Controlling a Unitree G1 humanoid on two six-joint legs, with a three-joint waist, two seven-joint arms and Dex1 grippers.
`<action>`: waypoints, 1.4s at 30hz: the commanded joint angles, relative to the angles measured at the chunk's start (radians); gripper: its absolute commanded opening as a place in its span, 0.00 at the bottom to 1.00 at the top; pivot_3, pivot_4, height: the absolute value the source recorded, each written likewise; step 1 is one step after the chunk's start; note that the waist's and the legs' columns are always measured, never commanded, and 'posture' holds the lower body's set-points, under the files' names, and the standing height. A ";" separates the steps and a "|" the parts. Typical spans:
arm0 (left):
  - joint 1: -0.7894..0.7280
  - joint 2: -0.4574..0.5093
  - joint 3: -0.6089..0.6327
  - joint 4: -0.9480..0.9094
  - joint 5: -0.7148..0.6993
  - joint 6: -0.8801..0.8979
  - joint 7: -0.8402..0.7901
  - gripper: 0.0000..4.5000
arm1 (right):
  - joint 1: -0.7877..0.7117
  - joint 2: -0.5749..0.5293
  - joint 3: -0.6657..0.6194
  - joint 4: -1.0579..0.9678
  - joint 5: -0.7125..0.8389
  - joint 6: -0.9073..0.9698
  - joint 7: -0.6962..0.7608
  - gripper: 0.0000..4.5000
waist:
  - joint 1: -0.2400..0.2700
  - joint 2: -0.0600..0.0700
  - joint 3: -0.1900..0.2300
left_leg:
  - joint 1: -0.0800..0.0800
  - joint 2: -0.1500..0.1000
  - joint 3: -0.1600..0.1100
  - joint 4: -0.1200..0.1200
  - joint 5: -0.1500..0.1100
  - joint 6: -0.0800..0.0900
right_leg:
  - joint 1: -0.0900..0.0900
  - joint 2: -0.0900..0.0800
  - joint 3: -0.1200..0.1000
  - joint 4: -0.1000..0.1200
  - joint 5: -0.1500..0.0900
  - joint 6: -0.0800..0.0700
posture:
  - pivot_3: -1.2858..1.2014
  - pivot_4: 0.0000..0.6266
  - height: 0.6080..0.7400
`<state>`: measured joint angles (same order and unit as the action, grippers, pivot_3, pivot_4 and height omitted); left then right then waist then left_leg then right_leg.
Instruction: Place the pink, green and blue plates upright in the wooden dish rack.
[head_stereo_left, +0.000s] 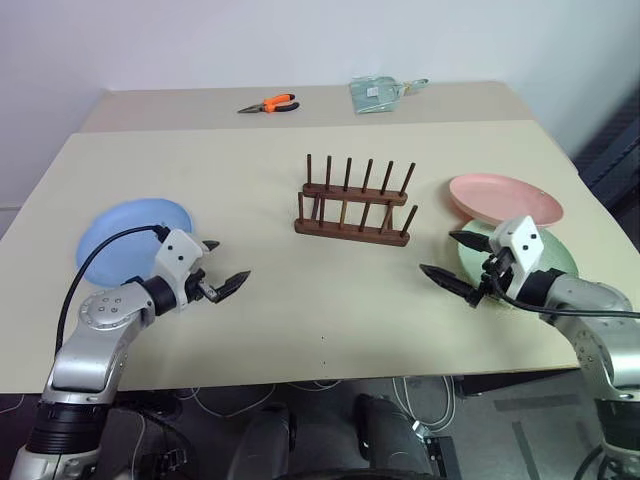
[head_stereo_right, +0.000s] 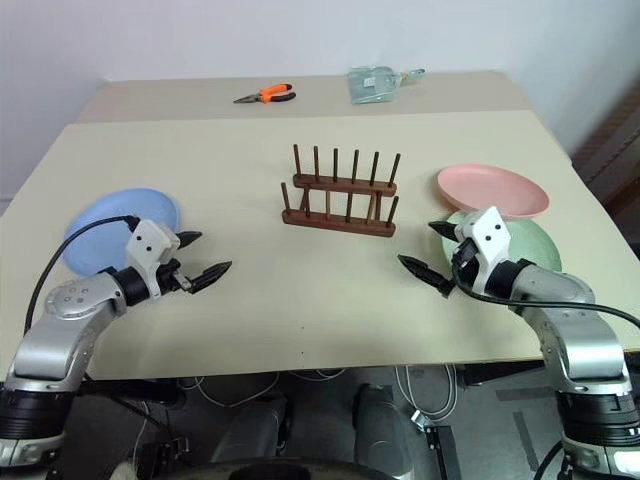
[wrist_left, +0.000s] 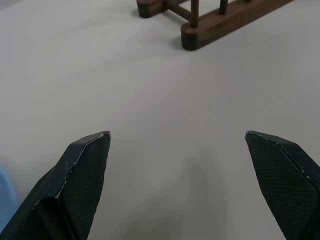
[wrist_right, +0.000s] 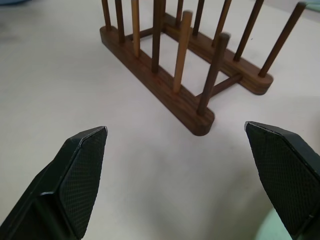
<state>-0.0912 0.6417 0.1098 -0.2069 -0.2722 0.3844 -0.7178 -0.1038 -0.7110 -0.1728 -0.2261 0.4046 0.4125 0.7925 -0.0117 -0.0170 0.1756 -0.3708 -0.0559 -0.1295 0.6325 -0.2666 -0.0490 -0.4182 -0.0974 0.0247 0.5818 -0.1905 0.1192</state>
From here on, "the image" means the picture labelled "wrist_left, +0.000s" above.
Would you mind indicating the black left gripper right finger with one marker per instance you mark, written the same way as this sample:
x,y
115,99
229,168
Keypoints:
x,y
287,180

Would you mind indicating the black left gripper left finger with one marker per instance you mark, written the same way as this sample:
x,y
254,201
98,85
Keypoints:
x,y
75,185

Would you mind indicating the dark wooden rack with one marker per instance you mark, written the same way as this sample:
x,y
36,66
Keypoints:
x,y
200,22

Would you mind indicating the light blue object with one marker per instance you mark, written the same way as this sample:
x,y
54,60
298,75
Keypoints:
x,y
6,195

